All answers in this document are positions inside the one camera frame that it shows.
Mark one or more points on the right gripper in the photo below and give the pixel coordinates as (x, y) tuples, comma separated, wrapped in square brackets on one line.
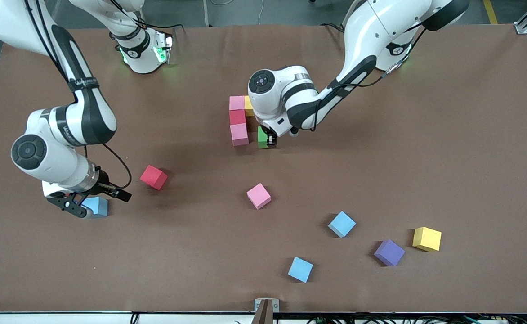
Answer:
[(103, 183)]

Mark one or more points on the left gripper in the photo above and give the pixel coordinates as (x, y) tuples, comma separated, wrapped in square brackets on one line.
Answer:
[(271, 138)]

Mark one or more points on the green foam block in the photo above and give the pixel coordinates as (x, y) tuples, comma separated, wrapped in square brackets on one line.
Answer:
[(262, 137)]

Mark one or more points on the blue foam block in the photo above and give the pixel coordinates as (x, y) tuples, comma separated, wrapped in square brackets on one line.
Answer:
[(300, 270), (100, 208), (341, 224)]

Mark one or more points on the pink foam block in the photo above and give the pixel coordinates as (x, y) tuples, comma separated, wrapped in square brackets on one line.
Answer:
[(237, 103), (258, 196), (239, 134)]

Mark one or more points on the yellow foam block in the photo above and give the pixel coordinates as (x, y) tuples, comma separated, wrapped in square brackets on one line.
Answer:
[(426, 239), (248, 107)]

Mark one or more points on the red foam block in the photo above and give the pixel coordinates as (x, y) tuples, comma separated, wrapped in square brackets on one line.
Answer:
[(154, 177), (237, 117)]

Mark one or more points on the purple foam block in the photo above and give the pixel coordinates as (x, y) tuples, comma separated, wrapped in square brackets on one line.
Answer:
[(389, 253)]

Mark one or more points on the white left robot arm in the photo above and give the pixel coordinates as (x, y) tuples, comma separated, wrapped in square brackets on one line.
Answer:
[(380, 27)]

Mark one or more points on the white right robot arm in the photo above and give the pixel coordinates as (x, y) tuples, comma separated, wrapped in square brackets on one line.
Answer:
[(2, 18)]

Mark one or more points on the thin metal pole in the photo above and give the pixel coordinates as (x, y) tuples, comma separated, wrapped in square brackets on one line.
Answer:
[(206, 13)]

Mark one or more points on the brown table cover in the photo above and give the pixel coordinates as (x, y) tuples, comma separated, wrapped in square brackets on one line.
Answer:
[(425, 135)]

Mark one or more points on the metal table bracket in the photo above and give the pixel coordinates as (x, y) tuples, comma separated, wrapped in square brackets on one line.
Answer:
[(266, 310)]

